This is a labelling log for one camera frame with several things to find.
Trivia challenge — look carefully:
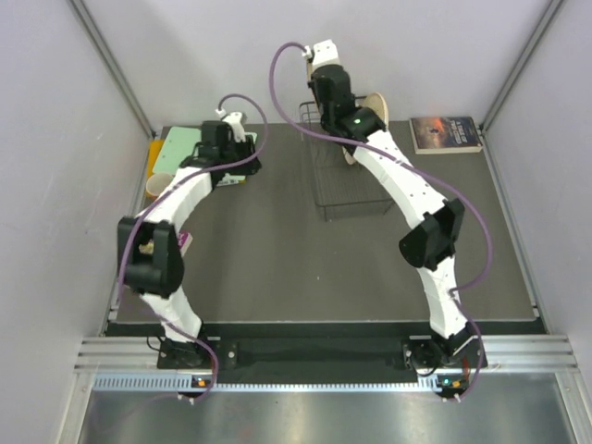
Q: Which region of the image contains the cream plate with sprig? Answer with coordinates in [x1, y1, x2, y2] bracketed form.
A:
[342, 92, 389, 166]

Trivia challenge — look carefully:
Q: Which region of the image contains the black wire dish rack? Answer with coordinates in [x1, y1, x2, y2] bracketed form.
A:
[298, 99, 394, 222]

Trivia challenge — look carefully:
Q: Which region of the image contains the bird plate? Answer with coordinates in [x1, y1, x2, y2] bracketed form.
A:
[306, 57, 342, 89]

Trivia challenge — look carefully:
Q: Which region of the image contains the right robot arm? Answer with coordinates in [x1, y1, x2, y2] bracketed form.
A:
[307, 64, 472, 367]

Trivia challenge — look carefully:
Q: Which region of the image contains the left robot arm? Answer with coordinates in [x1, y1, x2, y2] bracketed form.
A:
[117, 112, 261, 368]

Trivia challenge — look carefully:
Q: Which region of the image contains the green paper folder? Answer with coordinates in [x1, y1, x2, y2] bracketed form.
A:
[145, 121, 262, 196]

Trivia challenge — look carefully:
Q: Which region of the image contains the yellow folder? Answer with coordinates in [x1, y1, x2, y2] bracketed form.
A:
[147, 140, 194, 178]

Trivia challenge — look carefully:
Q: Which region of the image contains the orange mug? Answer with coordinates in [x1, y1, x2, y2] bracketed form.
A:
[145, 173, 174, 199]

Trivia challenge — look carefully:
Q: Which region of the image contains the purple treehouse book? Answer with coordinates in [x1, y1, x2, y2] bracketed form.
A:
[178, 230, 192, 256]

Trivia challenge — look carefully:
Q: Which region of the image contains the dark paperback book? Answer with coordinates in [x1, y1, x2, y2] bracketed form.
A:
[409, 117, 484, 154]

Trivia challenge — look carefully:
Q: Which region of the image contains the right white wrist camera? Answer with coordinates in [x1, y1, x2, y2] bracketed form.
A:
[302, 39, 339, 65]

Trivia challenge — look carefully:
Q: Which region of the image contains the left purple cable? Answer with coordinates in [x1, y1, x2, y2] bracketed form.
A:
[115, 94, 270, 403]

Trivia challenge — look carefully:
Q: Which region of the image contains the grey slotted cable duct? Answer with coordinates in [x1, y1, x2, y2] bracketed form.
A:
[92, 372, 468, 394]

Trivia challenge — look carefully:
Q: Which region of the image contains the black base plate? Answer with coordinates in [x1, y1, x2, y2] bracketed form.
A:
[158, 336, 487, 372]

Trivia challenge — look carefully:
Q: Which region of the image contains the aluminium front rail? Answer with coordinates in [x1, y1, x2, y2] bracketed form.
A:
[74, 335, 577, 373]

